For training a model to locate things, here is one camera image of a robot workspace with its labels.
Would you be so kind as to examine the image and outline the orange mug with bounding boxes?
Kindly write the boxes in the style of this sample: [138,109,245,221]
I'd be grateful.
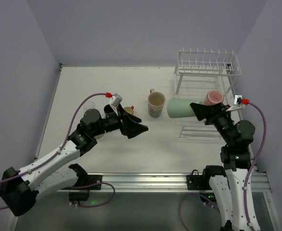
[124,106,134,115]

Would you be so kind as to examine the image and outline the mint green cup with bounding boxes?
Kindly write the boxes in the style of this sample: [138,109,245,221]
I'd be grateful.
[167,98,204,118]

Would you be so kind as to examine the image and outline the cream mug with teal base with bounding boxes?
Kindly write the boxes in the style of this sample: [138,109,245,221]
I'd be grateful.
[148,89,166,118]

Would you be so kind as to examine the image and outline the dark blue mug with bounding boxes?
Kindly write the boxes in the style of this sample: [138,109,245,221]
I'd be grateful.
[103,104,117,118]

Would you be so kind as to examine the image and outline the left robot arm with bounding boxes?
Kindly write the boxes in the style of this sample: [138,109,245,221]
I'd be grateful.
[0,105,148,217]

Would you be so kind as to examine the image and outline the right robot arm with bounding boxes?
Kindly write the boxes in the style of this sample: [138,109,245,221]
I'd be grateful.
[190,103,260,231]

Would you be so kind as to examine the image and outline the pink patterned mug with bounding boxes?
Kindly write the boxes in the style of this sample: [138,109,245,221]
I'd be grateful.
[204,90,224,105]

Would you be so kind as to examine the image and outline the right black controller box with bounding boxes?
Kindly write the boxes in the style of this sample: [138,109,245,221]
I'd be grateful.
[199,194,215,207]

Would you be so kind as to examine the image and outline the black controller box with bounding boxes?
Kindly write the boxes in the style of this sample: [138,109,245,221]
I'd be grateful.
[199,194,215,207]
[68,192,89,204]

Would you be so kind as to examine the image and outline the left black controller box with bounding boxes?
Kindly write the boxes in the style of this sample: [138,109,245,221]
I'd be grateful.
[68,192,89,204]

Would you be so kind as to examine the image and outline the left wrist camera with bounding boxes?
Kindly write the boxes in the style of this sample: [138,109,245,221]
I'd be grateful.
[109,94,123,112]

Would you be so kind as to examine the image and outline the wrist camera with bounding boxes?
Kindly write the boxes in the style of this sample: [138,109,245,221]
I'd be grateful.
[109,94,123,112]
[226,95,245,112]

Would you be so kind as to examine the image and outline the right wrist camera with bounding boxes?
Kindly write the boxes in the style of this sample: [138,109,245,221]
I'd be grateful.
[226,95,245,112]

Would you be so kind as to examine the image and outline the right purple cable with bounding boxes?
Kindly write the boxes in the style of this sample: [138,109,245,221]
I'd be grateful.
[179,98,268,231]

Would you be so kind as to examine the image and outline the purple cable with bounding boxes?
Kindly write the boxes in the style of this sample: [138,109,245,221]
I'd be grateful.
[179,98,268,231]
[0,91,116,210]

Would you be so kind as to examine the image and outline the white wire dish rack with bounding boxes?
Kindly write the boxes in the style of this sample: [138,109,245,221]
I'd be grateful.
[174,49,242,142]

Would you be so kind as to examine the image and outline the aluminium mounting rail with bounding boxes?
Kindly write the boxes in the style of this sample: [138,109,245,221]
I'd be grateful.
[17,171,269,193]

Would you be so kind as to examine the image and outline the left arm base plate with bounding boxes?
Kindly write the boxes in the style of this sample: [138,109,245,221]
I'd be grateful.
[68,173,103,191]

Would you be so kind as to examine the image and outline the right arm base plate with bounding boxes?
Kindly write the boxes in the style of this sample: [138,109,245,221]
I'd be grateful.
[186,169,211,191]

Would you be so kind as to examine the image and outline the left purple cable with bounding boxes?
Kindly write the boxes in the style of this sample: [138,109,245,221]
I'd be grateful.
[0,91,116,210]

